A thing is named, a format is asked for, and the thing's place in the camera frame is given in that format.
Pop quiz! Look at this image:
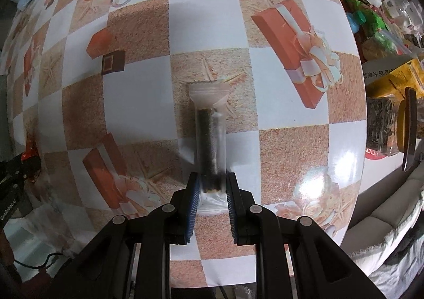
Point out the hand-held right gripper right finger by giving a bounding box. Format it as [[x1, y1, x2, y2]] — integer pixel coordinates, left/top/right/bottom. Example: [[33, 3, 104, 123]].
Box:
[[226, 172, 386, 299]]

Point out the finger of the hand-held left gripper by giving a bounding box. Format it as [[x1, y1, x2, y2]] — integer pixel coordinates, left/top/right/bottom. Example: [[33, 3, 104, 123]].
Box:
[[0, 154, 42, 187]]

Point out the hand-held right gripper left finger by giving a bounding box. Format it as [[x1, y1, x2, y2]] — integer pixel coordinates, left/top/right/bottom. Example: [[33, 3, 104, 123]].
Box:
[[46, 171, 201, 299]]

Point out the clear-wrapped dark snack bar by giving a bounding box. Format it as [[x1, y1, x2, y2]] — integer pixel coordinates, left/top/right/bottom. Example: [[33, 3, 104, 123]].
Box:
[[188, 81, 231, 194]]

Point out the light grey sofa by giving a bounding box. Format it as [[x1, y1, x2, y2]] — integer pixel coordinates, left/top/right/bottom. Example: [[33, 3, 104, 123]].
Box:
[[344, 169, 424, 255]]

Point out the grey sofa with blanket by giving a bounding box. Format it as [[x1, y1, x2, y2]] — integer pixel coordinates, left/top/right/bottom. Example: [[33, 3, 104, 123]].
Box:
[[350, 186, 424, 286]]

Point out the clear jar of dark seeds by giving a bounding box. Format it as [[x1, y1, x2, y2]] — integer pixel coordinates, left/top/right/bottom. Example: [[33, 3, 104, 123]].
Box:
[[366, 97, 404, 157]]

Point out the yellow box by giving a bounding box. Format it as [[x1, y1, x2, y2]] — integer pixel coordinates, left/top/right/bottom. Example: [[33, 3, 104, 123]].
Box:
[[364, 56, 424, 101]]

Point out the green bag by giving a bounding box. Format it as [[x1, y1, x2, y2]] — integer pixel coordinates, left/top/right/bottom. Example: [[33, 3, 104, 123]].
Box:
[[344, 0, 392, 38]]

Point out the black cable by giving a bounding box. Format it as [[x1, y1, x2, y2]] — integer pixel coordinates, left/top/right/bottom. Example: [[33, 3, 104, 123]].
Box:
[[12, 252, 68, 271]]

